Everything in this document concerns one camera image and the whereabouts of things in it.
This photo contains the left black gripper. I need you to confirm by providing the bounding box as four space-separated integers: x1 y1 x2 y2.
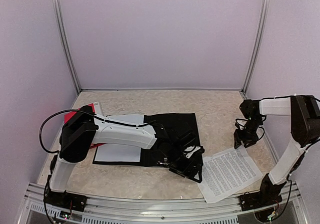
165 144 203 184

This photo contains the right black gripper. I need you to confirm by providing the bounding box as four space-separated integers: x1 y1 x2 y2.
234 117 263 149

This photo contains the printed text sheet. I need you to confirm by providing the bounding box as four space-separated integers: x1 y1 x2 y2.
198 147 263 204

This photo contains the black folder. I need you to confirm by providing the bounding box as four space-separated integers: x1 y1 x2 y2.
92 113 205 172

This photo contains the red folder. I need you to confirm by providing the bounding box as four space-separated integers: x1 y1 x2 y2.
64 102 103 124

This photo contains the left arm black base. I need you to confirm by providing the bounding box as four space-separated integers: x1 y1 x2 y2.
44 189 88 212

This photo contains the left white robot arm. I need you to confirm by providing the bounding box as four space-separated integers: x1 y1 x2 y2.
48 105 205 207

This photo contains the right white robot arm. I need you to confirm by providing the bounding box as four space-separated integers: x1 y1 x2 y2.
233 95 320 185

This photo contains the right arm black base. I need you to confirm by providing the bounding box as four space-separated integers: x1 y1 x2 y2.
239 174 287 211

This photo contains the aluminium front rail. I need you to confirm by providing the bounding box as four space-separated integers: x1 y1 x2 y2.
15 176 311 224

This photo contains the right aluminium frame post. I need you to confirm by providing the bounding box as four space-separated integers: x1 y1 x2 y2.
241 0 270 96

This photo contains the aluminium frame post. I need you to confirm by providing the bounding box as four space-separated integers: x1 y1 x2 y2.
241 0 270 96
52 0 82 95

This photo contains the left aluminium frame post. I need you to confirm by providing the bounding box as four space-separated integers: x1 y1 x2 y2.
52 0 82 95

